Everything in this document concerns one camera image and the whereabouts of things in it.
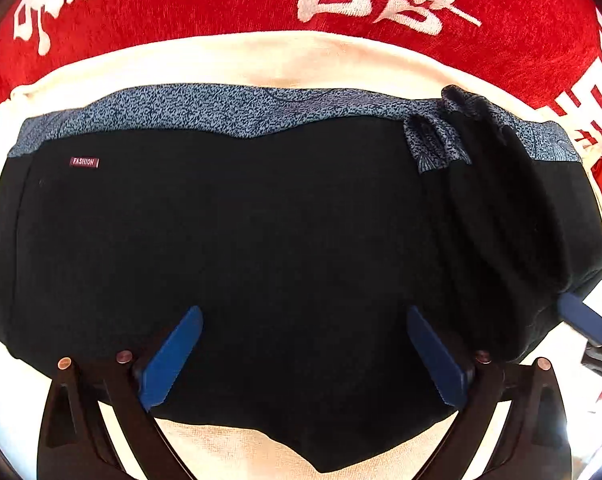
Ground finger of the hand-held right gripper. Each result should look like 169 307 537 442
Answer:
558 292 602 347

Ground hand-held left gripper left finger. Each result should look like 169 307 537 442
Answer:
37 305 205 480

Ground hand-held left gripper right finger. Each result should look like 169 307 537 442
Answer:
406 305 573 480

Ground black pants with blue stripes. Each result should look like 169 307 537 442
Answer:
0 82 602 475

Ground cream cloth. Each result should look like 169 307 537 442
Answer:
0 30 602 480

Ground red printed blanket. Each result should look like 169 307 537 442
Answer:
0 0 602 161

